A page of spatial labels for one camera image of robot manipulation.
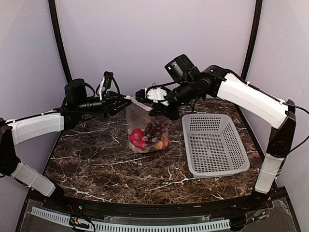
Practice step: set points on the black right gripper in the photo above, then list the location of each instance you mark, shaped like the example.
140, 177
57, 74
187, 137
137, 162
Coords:
174, 113

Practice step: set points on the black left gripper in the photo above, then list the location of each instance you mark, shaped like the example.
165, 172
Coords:
107, 101

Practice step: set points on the dark red grape bunch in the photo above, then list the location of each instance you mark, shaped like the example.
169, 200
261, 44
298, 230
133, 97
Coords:
155, 130

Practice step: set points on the clear zip top bag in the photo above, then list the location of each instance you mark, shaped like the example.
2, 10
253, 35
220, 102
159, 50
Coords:
137, 117

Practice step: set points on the orange pumpkin toy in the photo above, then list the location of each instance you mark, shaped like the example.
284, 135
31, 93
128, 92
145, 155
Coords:
165, 143

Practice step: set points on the yellow vegetable toy front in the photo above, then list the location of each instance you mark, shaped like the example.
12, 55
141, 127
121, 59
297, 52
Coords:
159, 145

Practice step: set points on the red bell pepper toy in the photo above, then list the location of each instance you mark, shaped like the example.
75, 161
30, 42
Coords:
136, 138

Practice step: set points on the white cauliflower toy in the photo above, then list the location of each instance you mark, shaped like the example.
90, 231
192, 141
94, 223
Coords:
138, 150

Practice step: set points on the white plastic basket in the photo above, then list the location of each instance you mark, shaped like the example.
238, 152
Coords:
213, 146

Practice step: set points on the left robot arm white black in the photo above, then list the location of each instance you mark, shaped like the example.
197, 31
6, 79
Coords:
16, 131

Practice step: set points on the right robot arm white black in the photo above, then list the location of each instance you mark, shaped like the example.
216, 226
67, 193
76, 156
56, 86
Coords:
226, 85

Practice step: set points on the black front rail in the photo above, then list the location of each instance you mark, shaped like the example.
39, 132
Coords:
236, 207

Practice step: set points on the right black frame post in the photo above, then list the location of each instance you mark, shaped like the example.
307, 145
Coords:
252, 38

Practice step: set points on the black frame post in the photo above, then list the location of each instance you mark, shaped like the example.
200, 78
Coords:
252, 38
58, 39

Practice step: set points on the left black frame post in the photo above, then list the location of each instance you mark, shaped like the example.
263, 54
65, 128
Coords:
58, 39

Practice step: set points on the white slotted cable duct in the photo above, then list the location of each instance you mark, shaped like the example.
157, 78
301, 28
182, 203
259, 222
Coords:
123, 224

